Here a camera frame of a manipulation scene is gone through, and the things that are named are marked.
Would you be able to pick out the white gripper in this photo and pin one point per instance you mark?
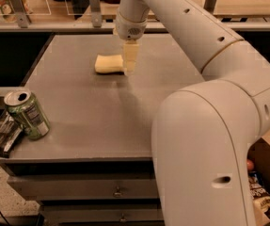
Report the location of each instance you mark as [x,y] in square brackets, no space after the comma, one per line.
[129,28]

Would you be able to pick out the yellow sponge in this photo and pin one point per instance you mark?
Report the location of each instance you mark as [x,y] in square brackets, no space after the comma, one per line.
[109,64]

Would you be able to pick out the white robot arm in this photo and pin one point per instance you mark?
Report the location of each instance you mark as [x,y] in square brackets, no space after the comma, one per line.
[201,134]

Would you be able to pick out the dark rxbar chocolate bar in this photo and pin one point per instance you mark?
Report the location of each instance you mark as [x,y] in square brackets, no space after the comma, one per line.
[10,132]

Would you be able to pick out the green soda can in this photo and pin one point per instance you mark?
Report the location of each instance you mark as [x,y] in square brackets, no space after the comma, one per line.
[24,107]

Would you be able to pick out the upper grey drawer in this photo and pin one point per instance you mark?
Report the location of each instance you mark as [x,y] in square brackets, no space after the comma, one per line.
[69,187]

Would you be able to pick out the grey drawer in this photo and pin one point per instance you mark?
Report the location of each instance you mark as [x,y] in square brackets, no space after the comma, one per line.
[87,213]
[69,187]

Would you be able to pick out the red apple in box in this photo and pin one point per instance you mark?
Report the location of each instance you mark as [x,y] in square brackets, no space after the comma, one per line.
[250,165]

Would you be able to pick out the lower grey drawer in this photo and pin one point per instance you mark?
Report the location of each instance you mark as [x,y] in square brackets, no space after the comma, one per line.
[87,213]

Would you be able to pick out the snack bag in box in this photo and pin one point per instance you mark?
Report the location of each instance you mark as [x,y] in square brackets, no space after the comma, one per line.
[260,197]

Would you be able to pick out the middle metal bracket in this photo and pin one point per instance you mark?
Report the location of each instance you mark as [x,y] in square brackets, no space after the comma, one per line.
[96,16]

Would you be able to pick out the left metal bracket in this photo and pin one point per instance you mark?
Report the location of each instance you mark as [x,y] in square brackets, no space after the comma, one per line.
[22,18]

